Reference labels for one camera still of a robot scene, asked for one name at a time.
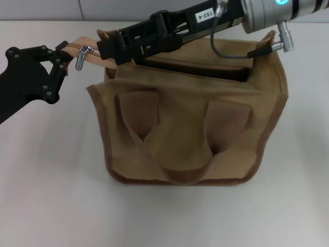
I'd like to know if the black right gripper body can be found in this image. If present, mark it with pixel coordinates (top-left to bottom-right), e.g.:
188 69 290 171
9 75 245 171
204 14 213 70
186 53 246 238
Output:
169 0 245 45

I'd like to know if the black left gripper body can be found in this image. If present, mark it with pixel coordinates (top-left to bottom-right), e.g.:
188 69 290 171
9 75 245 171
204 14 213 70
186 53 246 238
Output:
0 46 51 125

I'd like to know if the silver metal zipper pull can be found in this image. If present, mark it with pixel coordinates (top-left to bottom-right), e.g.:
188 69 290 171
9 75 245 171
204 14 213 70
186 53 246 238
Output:
75 45 94 72

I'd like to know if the khaki canvas food bag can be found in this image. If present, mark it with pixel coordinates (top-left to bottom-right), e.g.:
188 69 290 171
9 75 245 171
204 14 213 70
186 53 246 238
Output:
63 28 289 186

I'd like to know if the grey right gripper cable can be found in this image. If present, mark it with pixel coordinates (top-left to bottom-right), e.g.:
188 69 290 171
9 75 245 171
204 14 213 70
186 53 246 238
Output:
210 0 271 60

